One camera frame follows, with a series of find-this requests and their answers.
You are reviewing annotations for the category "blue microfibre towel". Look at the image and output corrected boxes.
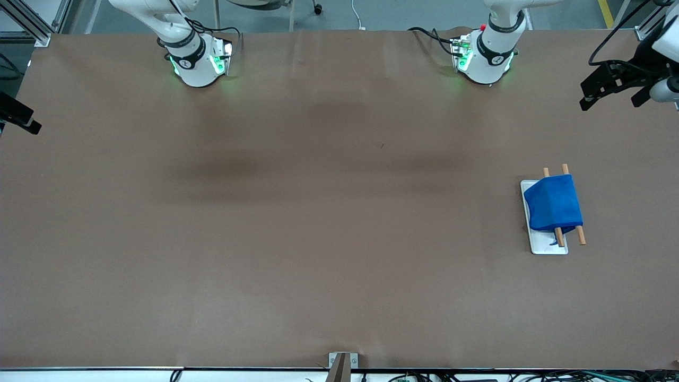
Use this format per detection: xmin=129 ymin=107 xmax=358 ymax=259
xmin=524 ymin=174 xmax=584 ymax=246

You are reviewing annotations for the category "white towel rack base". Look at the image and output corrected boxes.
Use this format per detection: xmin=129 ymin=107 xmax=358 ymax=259
xmin=520 ymin=179 xmax=569 ymax=255

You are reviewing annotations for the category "chair base with caster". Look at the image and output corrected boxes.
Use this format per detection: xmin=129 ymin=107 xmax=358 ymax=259
xmin=212 ymin=0 xmax=325 ymax=32

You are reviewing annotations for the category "aluminium frame profile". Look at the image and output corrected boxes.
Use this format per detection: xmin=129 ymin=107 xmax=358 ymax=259
xmin=634 ymin=0 xmax=679 ymax=42
xmin=0 ymin=0 xmax=72 ymax=47

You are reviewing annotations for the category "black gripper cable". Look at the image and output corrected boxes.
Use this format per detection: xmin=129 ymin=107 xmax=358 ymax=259
xmin=588 ymin=0 xmax=653 ymax=67
xmin=0 ymin=52 xmax=24 ymax=81

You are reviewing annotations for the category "black arm base cable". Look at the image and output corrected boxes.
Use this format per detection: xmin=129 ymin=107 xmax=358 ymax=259
xmin=185 ymin=19 xmax=245 ymax=54
xmin=407 ymin=27 xmax=462 ymax=56

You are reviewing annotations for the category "white floor cable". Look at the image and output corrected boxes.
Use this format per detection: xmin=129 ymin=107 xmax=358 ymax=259
xmin=350 ymin=0 xmax=368 ymax=31

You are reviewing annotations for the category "cable bundle under table edge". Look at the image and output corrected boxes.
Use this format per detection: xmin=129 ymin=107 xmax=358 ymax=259
xmin=302 ymin=369 xmax=679 ymax=382

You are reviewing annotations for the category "grey metal bracket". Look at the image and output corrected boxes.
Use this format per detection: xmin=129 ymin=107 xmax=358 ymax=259
xmin=328 ymin=352 xmax=359 ymax=382

